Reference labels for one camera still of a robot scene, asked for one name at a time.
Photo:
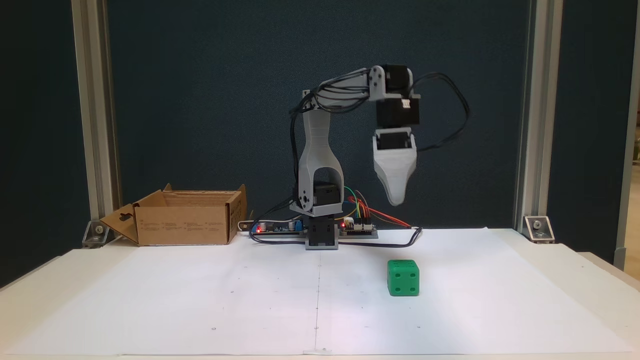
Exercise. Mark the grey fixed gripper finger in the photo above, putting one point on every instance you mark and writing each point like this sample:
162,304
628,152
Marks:
396,180

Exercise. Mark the green dice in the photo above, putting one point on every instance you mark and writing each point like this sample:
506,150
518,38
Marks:
403,281

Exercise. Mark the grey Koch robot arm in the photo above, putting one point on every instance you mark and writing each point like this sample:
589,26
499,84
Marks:
319,150

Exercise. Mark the circuit board with red LED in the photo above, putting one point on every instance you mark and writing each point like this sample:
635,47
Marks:
360,228

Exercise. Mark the circuit board with blue parts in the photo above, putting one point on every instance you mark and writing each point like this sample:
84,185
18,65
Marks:
277,227

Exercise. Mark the brown cardboard box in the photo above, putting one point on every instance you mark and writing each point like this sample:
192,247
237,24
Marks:
182,225

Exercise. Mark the aluminium frame post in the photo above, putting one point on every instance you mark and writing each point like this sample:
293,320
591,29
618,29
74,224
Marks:
95,125
537,125

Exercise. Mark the metal corner bracket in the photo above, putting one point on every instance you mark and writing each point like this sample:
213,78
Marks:
539,229
96,234

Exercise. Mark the thin aluminium edge post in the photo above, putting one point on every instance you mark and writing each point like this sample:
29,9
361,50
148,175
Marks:
629,150

